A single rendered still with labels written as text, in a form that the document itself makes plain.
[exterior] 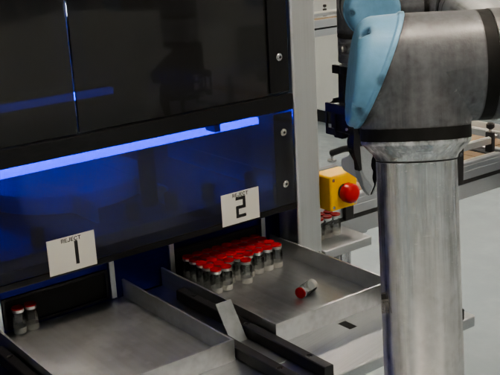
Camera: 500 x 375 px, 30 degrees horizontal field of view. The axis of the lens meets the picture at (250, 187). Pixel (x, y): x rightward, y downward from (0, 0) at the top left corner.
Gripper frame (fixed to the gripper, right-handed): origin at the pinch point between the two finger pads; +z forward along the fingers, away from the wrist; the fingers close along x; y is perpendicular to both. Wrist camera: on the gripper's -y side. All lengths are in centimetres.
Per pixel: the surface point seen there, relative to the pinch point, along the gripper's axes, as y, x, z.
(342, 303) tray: 1.4, 5.9, 18.9
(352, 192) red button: 23.9, -17.4, 9.7
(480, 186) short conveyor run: 38, -73, 24
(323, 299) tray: 9.3, 3.4, 21.5
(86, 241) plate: 27.4, 38.3, 6.3
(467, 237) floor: 172, -226, 110
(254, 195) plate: 27.4, 3.9, 6.2
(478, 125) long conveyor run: 55, -91, 14
